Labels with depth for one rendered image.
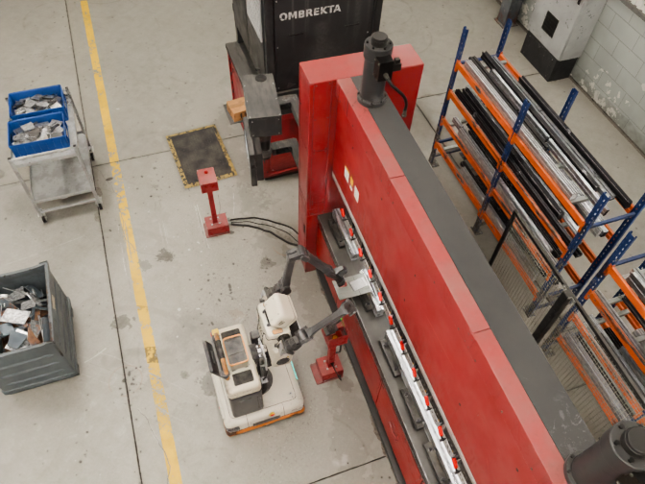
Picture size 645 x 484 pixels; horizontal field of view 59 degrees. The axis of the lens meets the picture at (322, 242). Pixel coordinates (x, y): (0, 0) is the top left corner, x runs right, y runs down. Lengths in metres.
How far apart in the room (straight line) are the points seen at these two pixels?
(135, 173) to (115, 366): 2.33
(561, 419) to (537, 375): 0.21
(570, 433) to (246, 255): 3.84
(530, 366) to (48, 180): 5.09
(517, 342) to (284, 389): 2.40
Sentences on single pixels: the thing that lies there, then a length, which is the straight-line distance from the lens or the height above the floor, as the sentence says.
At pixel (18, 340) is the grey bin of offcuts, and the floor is 0.59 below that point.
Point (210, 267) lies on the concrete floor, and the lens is 5.79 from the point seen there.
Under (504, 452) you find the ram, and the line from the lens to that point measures 3.08.
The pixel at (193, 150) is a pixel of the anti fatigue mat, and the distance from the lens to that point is 6.87.
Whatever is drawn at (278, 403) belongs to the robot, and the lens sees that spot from 4.79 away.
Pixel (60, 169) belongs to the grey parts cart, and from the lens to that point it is 6.58.
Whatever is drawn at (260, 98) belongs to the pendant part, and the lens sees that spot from 4.43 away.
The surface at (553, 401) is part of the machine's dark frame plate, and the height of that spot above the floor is 2.30.
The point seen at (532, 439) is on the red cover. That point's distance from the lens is 2.76.
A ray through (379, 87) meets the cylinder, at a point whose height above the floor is 2.44.
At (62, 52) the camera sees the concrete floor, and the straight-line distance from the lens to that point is 8.77.
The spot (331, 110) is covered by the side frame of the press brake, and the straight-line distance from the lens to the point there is 4.20.
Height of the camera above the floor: 4.75
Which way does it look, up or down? 53 degrees down
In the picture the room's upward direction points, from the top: 4 degrees clockwise
